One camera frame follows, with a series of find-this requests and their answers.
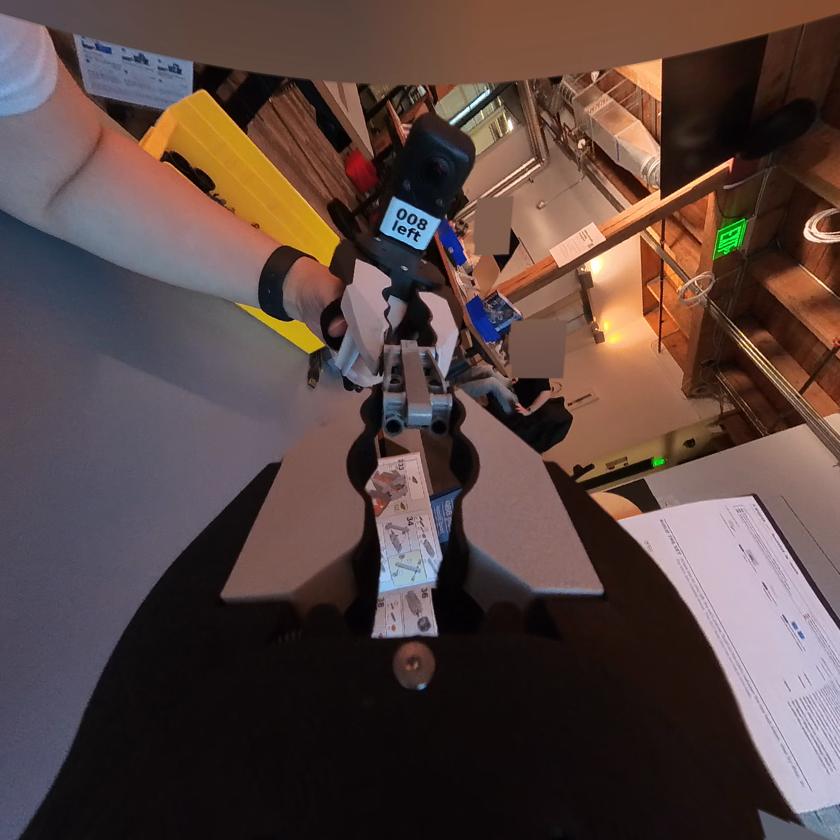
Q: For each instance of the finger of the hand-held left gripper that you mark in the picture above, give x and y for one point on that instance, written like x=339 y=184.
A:
x=443 y=328
x=364 y=315

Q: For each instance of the person's left hand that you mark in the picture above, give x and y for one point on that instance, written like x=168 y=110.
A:
x=308 y=289

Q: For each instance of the person's left forearm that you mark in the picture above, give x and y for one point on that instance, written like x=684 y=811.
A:
x=131 y=197

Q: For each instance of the blue parts bin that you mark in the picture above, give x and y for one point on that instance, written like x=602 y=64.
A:
x=453 y=246
x=492 y=318

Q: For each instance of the silver air duct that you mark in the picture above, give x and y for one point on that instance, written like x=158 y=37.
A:
x=617 y=124

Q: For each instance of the building instruction booklet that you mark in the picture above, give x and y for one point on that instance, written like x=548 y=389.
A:
x=403 y=525

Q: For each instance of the black wristband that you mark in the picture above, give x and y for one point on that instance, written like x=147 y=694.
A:
x=272 y=282

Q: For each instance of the white printed document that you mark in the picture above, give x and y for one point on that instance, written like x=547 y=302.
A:
x=741 y=623

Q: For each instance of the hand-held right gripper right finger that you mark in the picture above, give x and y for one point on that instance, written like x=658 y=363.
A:
x=518 y=525

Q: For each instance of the white paper notice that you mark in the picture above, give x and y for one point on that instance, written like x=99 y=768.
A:
x=576 y=244

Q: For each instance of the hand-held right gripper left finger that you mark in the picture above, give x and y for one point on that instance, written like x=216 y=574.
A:
x=308 y=525

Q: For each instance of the yellow plastic bin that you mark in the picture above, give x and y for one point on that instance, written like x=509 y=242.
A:
x=223 y=164

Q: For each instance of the grey toy brick assembly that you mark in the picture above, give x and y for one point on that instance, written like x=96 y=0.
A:
x=413 y=387

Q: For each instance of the printed picture sheet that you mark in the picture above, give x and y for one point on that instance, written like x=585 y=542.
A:
x=131 y=72

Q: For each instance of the red bag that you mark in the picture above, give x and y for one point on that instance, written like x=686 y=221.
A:
x=361 y=170

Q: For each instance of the black flat panel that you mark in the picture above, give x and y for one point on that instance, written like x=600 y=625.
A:
x=709 y=111

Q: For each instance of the wooden beam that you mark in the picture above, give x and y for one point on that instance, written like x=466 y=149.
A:
x=623 y=226

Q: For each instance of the green exit sign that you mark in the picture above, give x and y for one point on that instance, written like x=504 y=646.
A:
x=730 y=238

